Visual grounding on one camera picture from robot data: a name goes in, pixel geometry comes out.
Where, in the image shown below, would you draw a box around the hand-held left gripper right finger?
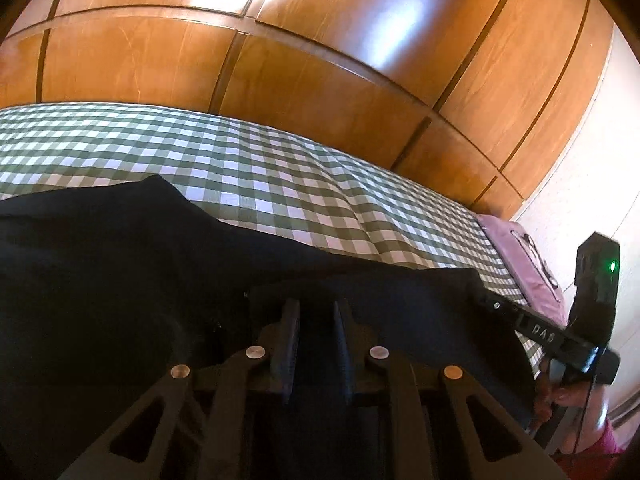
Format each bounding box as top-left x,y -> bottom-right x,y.
332,300 -> 571,480

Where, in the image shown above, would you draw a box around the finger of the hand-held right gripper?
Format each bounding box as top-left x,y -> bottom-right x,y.
467,279 -> 524,332

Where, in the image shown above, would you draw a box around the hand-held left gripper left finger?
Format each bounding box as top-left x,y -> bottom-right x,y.
57,297 -> 301,480

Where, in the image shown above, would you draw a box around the black pants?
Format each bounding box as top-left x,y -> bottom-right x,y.
0,175 -> 546,480

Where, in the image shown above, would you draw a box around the person's right forearm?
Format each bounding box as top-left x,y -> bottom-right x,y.
582,405 -> 628,456

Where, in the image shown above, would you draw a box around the person's right hand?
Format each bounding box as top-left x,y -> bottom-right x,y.
536,374 -> 604,419

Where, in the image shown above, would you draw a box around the pink cat print pillow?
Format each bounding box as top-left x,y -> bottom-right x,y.
475,214 -> 568,318

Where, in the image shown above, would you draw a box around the green checkered bedsheet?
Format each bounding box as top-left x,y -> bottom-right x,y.
0,102 -> 543,376

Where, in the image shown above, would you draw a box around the wooden wardrobe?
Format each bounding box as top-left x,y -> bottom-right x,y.
0,0 -> 616,223

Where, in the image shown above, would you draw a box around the black cable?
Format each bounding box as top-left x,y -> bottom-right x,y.
570,350 -> 601,456

